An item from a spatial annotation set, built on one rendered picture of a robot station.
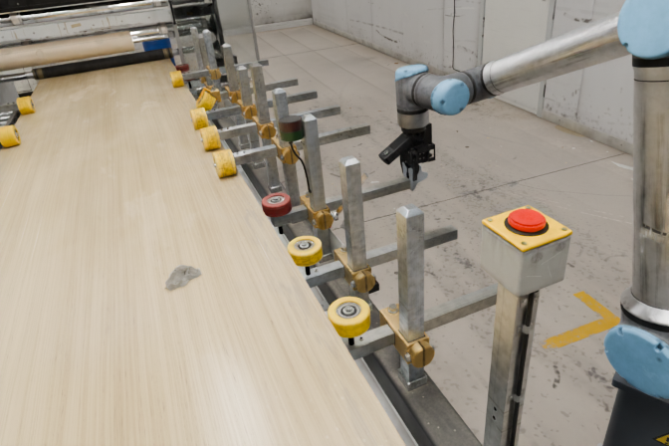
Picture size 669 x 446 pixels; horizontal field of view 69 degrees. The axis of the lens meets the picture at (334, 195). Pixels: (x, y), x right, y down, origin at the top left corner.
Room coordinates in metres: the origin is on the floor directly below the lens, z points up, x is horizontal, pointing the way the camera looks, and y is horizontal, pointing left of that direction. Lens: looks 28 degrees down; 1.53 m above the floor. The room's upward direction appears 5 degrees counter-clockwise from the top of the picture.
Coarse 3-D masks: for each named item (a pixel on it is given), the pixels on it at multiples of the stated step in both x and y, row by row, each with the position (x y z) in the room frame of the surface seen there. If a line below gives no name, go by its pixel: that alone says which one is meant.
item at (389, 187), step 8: (376, 184) 1.30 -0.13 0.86; (384, 184) 1.29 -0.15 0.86; (392, 184) 1.29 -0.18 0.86; (400, 184) 1.30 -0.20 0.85; (408, 184) 1.31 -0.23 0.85; (368, 192) 1.26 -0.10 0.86; (376, 192) 1.27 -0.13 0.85; (384, 192) 1.28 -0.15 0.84; (392, 192) 1.29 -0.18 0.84; (328, 200) 1.23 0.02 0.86; (336, 200) 1.22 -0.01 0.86; (296, 208) 1.20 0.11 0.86; (304, 208) 1.20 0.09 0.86; (336, 208) 1.22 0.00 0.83; (288, 216) 1.17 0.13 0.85; (296, 216) 1.18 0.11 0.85; (304, 216) 1.19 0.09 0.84; (280, 224) 1.16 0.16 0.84
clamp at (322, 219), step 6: (300, 198) 1.25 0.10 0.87; (306, 198) 1.23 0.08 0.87; (306, 204) 1.20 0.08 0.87; (312, 210) 1.16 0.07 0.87; (318, 210) 1.16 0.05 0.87; (324, 210) 1.16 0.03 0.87; (312, 216) 1.16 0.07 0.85; (318, 216) 1.14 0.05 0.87; (324, 216) 1.14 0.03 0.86; (330, 216) 1.14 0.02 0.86; (312, 222) 1.14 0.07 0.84; (318, 222) 1.13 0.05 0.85; (324, 222) 1.13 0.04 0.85; (330, 222) 1.14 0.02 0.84; (324, 228) 1.13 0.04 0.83
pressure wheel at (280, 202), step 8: (264, 200) 1.18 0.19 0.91; (272, 200) 1.18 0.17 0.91; (280, 200) 1.18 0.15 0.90; (288, 200) 1.17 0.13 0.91; (264, 208) 1.15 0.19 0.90; (272, 208) 1.14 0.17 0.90; (280, 208) 1.14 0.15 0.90; (288, 208) 1.16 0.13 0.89; (272, 216) 1.14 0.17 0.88; (280, 216) 1.14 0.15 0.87; (280, 232) 1.17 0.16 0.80
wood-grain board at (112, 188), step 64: (64, 128) 2.02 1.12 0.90; (128, 128) 1.93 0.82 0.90; (192, 128) 1.86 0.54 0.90; (0, 192) 1.42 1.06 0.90; (64, 192) 1.37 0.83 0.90; (128, 192) 1.32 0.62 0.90; (192, 192) 1.28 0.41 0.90; (0, 256) 1.03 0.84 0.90; (64, 256) 1.00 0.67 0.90; (128, 256) 0.97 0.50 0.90; (192, 256) 0.95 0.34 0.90; (256, 256) 0.92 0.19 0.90; (0, 320) 0.78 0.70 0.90; (64, 320) 0.76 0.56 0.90; (128, 320) 0.75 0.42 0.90; (192, 320) 0.73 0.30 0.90; (256, 320) 0.71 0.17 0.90; (320, 320) 0.69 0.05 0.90; (0, 384) 0.61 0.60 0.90; (64, 384) 0.60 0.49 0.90; (128, 384) 0.58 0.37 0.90; (192, 384) 0.57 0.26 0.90; (256, 384) 0.56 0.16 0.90; (320, 384) 0.55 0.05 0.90
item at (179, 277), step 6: (174, 270) 0.88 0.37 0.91; (180, 270) 0.89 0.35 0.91; (186, 270) 0.87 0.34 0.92; (192, 270) 0.87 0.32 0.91; (198, 270) 0.88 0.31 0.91; (174, 276) 0.85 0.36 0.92; (180, 276) 0.86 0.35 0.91; (186, 276) 0.86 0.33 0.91; (192, 276) 0.86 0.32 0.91; (198, 276) 0.86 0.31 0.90; (168, 282) 0.85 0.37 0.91; (174, 282) 0.84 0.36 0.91; (180, 282) 0.84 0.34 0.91; (186, 282) 0.84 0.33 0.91; (168, 288) 0.83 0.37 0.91; (174, 288) 0.83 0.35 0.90
